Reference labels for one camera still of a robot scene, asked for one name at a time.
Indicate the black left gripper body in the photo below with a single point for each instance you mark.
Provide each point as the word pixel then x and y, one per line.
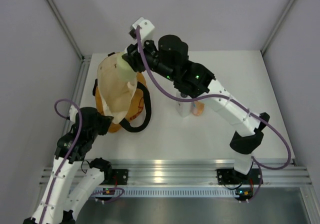
pixel 103 124

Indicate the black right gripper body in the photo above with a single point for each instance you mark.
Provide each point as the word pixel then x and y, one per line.
pixel 152 58

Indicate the orange canvas tote bag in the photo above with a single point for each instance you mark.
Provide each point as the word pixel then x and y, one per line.
pixel 128 102

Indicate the green pump bottle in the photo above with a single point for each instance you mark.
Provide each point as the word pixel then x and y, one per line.
pixel 124 70

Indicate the white bottle grey cap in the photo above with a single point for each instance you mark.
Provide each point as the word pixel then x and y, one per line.
pixel 183 108

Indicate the orange bottle pink cap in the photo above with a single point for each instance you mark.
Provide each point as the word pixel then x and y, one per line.
pixel 197 108

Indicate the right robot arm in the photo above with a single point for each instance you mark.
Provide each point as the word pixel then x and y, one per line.
pixel 202 85

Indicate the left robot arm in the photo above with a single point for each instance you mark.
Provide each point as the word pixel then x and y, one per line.
pixel 60 204

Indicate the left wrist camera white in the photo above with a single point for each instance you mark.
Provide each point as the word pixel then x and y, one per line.
pixel 72 114

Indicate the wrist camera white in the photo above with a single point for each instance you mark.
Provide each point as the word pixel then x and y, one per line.
pixel 72 114
pixel 146 29

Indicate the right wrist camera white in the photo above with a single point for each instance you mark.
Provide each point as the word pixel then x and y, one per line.
pixel 146 29

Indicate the aluminium front rail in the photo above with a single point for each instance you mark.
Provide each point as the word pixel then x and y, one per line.
pixel 201 173

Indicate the aluminium frame left rail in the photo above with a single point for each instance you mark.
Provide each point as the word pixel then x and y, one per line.
pixel 70 38

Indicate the perforated cable tray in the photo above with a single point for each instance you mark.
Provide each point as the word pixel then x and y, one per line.
pixel 165 192

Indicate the right frame rail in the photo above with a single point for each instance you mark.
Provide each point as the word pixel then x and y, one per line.
pixel 289 5

